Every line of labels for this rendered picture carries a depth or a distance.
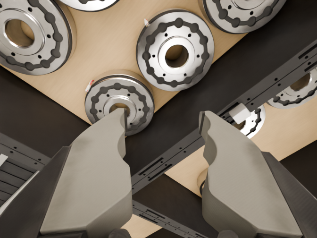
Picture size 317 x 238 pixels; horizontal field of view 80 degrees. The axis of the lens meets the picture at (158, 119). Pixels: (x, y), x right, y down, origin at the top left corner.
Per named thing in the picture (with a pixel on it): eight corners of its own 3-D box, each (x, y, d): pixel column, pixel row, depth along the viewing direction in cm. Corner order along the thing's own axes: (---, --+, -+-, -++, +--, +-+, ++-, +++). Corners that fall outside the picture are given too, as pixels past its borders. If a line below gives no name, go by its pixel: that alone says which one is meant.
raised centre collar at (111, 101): (117, 88, 26) (117, 90, 26) (143, 109, 29) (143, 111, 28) (96, 110, 28) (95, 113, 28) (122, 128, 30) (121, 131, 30)
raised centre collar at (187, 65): (178, 26, 23) (179, 27, 22) (202, 55, 25) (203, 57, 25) (149, 55, 24) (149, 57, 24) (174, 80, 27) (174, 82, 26)
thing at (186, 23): (180, -11, 21) (181, -11, 21) (227, 55, 26) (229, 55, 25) (120, 54, 24) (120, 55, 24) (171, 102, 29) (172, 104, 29)
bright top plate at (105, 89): (115, 61, 25) (114, 62, 24) (167, 106, 29) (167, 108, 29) (71, 110, 28) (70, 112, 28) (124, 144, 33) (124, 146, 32)
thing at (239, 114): (241, 102, 21) (246, 107, 20) (247, 109, 22) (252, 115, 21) (228, 112, 22) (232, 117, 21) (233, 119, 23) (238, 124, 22)
